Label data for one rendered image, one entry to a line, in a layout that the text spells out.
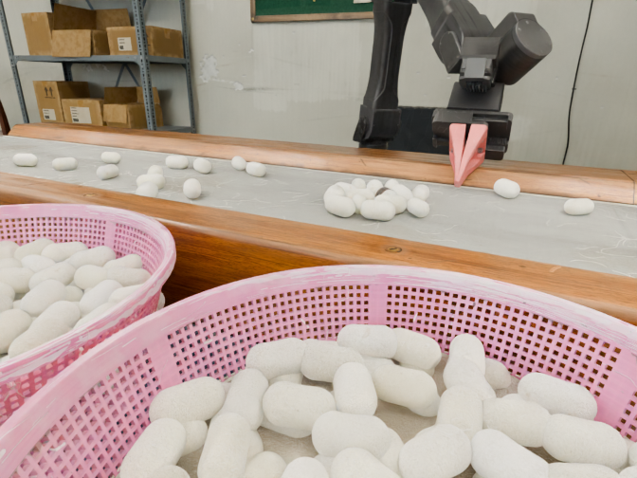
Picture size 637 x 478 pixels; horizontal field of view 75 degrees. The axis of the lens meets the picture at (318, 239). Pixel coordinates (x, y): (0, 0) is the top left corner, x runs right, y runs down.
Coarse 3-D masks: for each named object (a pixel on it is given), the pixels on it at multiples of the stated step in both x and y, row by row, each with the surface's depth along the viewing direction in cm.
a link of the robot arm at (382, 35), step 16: (384, 0) 76; (400, 0) 79; (416, 0) 78; (384, 16) 78; (400, 16) 78; (384, 32) 79; (400, 32) 80; (384, 48) 80; (400, 48) 81; (384, 64) 82; (384, 80) 83; (368, 96) 86; (384, 96) 84; (368, 112) 87; (384, 112) 86; (400, 112) 87; (384, 128) 87
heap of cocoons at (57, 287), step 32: (0, 256) 33; (32, 256) 32; (64, 256) 33; (96, 256) 32; (128, 256) 32; (0, 288) 28; (32, 288) 27; (64, 288) 28; (96, 288) 27; (128, 288) 27; (0, 320) 23; (32, 320) 25; (64, 320) 25; (0, 352) 23
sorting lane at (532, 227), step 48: (0, 144) 85; (48, 144) 86; (240, 192) 52; (288, 192) 53; (432, 192) 54; (480, 192) 55; (432, 240) 38; (480, 240) 38; (528, 240) 38; (576, 240) 38; (624, 240) 38
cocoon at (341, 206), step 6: (330, 198) 43; (336, 198) 43; (342, 198) 43; (348, 198) 43; (330, 204) 43; (336, 204) 43; (342, 204) 42; (348, 204) 42; (354, 204) 43; (330, 210) 43; (336, 210) 43; (342, 210) 42; (348, 210) 42; (354, 210) 42; (342, 216) 43; (348, 216) 43
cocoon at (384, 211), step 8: (368, 200) 42; (376, 200) 42; (360, 208) 43; (368, 208) 42; (376, 208) 42; (384, 208) 41; (392, 208) 42; (368, 216) 42; (376, 216) 42; (384, 216) 42; (392, 216) 42
